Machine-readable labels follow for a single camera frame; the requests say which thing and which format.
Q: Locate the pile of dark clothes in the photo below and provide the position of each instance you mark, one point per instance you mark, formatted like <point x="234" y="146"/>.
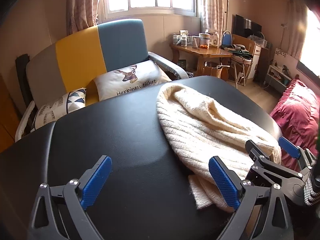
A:
<point x="237" y="51"/>

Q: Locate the cream knit sweater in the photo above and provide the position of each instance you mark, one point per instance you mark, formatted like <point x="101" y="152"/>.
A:
<point x="200" y="130"/>

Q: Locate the sheer side curtain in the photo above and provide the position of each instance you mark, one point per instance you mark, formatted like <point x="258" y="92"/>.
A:
<point x="296" y="25"/>

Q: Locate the wooden side table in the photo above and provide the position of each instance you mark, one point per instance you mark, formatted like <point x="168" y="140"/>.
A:
<point x="212" y="51"/>

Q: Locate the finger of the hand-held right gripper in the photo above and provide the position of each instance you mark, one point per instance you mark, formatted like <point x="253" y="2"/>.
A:
<point x="275" y="170"/>
<point x="290" y="146"/>

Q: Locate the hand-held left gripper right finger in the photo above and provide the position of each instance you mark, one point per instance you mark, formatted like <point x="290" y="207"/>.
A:
<point x="223" y="182"/>

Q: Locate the small side window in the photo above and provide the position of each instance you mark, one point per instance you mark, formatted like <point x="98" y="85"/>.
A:
<point x="312" y="42"/>

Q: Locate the white triangle print pillow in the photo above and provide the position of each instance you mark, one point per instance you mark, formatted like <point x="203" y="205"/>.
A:
<point x="72" y="100"/>

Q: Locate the grey yellow blue sofa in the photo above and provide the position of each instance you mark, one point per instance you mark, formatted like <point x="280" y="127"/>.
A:
<point x="120" y="45"/>

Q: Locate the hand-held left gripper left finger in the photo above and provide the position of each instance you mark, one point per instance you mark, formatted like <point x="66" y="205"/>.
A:
<point x="96" y="180"/>

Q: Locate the black flat television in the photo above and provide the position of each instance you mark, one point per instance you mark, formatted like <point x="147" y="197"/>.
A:
<point x="243" y="25"/>

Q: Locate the white bottle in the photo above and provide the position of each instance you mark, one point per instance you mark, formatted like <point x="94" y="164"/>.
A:
<point x="184" y="41"/>
<point x="175" y="40"/>

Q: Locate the brown paper bag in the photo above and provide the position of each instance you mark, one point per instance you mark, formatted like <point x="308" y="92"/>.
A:
<point x="213" y="71"/>

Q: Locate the white low shelf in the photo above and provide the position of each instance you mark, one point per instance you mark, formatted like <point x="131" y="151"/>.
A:
<point x="277" y="76"/>

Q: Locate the white folding rack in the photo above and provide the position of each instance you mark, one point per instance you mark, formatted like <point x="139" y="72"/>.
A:
<point x="243" y="65"/>

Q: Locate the white deer print pillow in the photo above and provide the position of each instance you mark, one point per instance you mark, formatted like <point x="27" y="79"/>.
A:
<point x="140" y="80"/>

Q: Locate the red ruffled bedspread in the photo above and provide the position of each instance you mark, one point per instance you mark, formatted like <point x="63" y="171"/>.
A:
<point x="297" y="112"/>

